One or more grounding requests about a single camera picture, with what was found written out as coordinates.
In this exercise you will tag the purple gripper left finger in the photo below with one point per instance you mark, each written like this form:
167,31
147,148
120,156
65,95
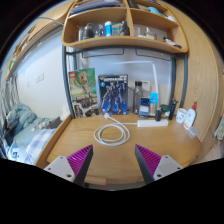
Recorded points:
73,167

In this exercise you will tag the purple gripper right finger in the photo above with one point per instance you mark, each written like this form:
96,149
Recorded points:
153,166

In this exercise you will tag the black charger adapter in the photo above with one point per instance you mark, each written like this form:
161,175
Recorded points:
158,115

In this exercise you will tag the white power strip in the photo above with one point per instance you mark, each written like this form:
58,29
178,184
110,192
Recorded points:
152,123

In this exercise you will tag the clear plastic cup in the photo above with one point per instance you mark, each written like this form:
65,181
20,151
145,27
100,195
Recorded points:
192,132

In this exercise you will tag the bed with plaid sheet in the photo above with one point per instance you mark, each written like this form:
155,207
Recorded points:
26,146

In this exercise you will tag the white cream jar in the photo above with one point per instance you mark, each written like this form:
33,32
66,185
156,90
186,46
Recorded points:
181,115

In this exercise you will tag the white red-capped lotion bottle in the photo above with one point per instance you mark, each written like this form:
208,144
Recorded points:
190,117

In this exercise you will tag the small blue box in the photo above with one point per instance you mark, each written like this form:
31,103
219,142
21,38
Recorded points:
144,108

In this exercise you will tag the black electric shaver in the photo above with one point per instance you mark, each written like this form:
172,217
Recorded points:
173,107

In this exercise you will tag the teal blanket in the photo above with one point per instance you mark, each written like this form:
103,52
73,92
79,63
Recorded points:
19,118

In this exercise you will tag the clear water bottle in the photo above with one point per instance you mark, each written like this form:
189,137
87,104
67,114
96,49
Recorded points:
137,96

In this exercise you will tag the green Lego Groot box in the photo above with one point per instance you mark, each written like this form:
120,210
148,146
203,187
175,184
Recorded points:
83,92

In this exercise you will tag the blue Gundam model box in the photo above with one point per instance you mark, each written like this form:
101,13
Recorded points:
113,93

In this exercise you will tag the dark bottle on shelf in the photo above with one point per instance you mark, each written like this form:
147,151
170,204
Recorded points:
88,32

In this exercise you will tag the blue white spray can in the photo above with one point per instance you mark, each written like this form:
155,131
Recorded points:
108,28

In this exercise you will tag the wooden wall shelf unit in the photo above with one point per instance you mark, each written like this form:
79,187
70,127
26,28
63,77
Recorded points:
139,23

